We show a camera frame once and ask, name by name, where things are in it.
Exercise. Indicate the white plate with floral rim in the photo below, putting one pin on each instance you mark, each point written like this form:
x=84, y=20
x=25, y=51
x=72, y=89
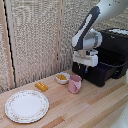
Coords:
x=26, y=106

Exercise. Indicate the yellow food pieces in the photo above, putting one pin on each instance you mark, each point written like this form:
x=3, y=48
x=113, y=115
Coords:
x=62, y=77

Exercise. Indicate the small white bowl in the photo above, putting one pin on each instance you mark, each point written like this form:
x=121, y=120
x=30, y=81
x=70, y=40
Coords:
x=58, y=80

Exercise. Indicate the yellow rectangular block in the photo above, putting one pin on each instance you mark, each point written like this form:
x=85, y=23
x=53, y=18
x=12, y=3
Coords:
x=41, y=87

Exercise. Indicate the pink mug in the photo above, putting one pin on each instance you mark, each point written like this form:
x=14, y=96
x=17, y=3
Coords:
x=74, y=85

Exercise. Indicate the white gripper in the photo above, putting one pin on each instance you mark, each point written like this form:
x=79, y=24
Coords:
x=85, y=58

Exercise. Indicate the wooden frame post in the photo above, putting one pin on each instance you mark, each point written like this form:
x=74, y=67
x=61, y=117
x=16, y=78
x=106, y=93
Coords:
x=6, y=50
x=59, y=40

